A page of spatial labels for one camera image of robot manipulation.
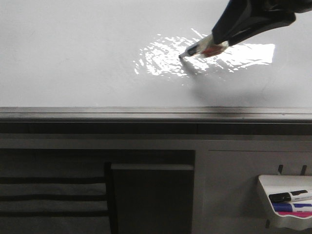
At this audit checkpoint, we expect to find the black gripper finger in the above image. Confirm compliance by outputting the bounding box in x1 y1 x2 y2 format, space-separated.
212 0 312 46

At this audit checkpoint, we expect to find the white whiteboard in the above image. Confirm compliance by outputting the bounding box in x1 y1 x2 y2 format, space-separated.
0 0 312 108

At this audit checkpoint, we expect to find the left black tray hook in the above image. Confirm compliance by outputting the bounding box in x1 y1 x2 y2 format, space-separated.
277 164 284 176

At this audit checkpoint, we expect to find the black tray hook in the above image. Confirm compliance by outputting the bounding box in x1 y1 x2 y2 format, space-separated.
300 165 307 176
277 164 284 176

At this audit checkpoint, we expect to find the right black tray hook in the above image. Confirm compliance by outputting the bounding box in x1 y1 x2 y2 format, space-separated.
300 165 307 176

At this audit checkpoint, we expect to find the white marker tray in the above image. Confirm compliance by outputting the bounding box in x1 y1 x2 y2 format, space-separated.
257 175 312 231

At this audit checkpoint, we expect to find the black capped marker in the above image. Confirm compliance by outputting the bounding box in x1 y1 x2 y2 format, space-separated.
269 190 312 203

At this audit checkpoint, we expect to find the blue capped marker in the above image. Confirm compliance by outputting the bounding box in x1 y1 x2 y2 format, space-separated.
272 203 312 213

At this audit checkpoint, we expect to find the dark panel with white top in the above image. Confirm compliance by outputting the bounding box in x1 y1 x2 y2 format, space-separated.
113 166 194 234

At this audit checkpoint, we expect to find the pink marker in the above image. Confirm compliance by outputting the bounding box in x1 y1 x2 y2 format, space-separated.
277 212 312 218

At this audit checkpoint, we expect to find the grey slatted panel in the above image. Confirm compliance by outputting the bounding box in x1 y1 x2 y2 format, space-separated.
0 149 118 234

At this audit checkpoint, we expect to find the aluminium whiteboard bottom frame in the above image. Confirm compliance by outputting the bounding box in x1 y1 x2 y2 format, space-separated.
0 107 312 124

